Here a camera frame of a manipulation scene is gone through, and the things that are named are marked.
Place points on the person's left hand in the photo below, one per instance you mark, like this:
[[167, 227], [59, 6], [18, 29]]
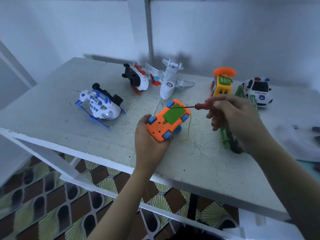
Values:
[[150, 147]]

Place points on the person's right hand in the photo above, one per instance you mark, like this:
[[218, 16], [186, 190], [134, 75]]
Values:
[[240, 120]]

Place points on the dark green toy helicopter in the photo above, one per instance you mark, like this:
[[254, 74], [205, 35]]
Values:
[[230, 140]]

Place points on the green orange toy car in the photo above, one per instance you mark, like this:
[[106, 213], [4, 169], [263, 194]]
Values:
[[167, 120]]

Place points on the black white toy car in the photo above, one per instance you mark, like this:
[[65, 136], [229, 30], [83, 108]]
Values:
[[259, 91]]

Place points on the red screwdriver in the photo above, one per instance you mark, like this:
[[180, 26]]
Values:
[[202, 105]]

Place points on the yellow orange toy car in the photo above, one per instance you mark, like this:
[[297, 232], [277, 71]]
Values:
[[222, 83]]

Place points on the clear plastic container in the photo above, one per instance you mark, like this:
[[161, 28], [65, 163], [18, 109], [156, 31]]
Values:
[[300, 140]]

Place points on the white blue toy vehicle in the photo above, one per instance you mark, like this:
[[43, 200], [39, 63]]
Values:
[[101, 105]]

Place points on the white toy airplane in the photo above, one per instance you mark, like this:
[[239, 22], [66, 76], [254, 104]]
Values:
[[169, 80]]

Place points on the red white toy vehicle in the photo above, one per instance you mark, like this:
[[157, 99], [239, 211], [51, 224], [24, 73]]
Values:
[[136, 77]]

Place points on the person's right forearm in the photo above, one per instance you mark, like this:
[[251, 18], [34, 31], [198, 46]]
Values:
[[292, 187]]

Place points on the person's left forearm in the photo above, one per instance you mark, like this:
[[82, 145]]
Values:
[[117, 207]]

